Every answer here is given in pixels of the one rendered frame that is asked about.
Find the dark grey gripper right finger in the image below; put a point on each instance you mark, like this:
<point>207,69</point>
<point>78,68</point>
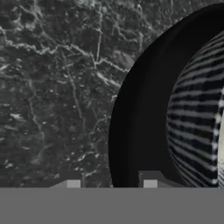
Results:
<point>150,182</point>

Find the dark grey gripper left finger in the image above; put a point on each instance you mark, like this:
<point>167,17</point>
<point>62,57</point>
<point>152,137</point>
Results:
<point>73,183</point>

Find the black and white striped bowl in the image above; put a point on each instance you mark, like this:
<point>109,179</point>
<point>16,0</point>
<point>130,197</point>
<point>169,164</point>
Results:
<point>192,116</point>

